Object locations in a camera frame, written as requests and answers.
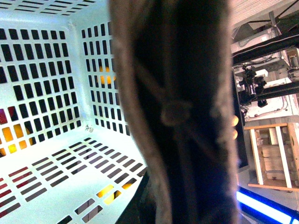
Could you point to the brown basket handle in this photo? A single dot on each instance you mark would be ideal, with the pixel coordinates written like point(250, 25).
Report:
point(174, 73)

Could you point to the light blue plastic basket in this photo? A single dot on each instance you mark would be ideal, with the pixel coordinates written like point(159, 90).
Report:
point(66, 154)

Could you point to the wooden frame rack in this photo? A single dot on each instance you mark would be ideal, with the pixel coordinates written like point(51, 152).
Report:
point(275, 150)

